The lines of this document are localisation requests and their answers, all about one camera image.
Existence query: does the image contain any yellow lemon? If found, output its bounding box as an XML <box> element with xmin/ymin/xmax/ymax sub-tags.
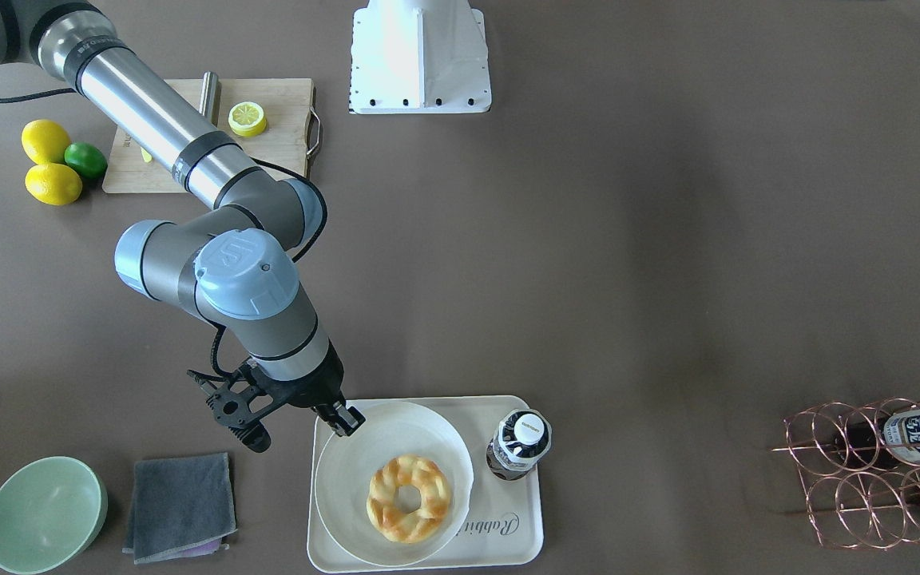
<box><xmin>25</xmin><ymin>164</ymin><xmax>84</xmax><ymax>206</ymax></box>
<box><xmin>21</xmin><ymin>119</ymin><xmax>72</xmax><ymax>166</ymax></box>

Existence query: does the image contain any steel muddler black tip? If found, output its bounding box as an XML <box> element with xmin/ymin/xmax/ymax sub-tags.
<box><xmin>198</xmin><ymin>70</ymin><xmax>220</xmax><ymax>127</ymax></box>

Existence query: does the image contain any wooden cutting board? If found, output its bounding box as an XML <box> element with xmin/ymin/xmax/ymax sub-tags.
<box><xmin>101</xmin><ymin>77</ymin><xmax>320</xmax><ymax>194</ymax></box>

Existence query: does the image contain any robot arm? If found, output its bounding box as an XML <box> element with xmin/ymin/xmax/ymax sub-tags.
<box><xmin>0</xmin><ymin>1</ymin><xmax>365</xmax><ymax>454</ymax></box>

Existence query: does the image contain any grey folded cloth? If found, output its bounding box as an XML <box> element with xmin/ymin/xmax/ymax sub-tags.
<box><xmin>123</xmin><ymin>452</ymin><xmax>237</xmax><ymax>565</ymax></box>

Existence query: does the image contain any braided donut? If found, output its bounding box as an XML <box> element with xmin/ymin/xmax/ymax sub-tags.
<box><xmin>366</xmin><ymin>454</ymin><xmax>452</xmax><ymax>545</ymax></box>

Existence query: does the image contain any cream rabbit tray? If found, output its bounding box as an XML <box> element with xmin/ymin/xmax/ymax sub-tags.
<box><xmin>307</xmin><ymin>395</ymin><xmax>544</xmax><ymax>573</ymax></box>

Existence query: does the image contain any lemon half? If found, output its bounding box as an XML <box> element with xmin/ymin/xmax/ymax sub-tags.
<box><xmin>228</xmin><ymin>101</ymin><xmax>269</xmax><ymax>137</ymax></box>

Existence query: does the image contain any dark bottle in rack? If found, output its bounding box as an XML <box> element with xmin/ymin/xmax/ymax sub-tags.
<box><xmin>833</xmin><ymin>408</ymin><xmax>920</xmax><ymax>470</ymax></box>

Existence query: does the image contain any mint green bowl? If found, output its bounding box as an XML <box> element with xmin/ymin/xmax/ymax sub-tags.
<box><xmin>0</xmin><ymin>456</ymin><xmax>107</xmax><ymax>574</ymax></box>

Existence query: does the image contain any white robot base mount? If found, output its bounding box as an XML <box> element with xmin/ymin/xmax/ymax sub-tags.
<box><xmin>348</xmin><ymin>1</ymin><xmax>493</xmax><ymax>114</ymax></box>

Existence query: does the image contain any dark drink bottle on tray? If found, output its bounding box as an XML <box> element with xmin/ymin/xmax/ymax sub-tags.
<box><xmin>486</xmin><ymin>409</ymin><xmax>552</xmax><ymax>481</ymax></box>

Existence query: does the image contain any green lime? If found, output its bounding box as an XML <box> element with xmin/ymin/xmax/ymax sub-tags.
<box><xmin>63</xmin><ymin>141</ymin><xmax>107</xmax><ymax>180</ymax></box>

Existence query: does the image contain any copper wire bottle rack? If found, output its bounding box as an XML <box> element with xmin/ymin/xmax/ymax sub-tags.
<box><xmin>783</xmin><ymin>398</ymin><xmax>920</xmax><ymax>549</ymax></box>

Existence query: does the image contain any white round plate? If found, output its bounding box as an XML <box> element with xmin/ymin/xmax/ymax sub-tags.
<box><xmin>314</xmin><ymin>401</ymin><xmax>474</xmax><ymax>568</ymax></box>

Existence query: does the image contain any yellow lemon upper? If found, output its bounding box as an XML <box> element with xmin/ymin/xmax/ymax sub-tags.
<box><xmin>21</xmin><ymin>119</ymin><xmax>72</xmax><ymax>166</ymax></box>

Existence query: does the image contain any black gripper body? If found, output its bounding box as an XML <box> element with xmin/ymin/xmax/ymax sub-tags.
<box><xmin>187</xmin><ymin>347</ymin><xmax>347</xmax><ymax>454</ymax></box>

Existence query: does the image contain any yellow lemon lower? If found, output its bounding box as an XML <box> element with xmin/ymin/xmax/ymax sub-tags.
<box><xmin>25</xmin><ymin>164</ymin><xmax>84</xmax><ymax>206</ymax></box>

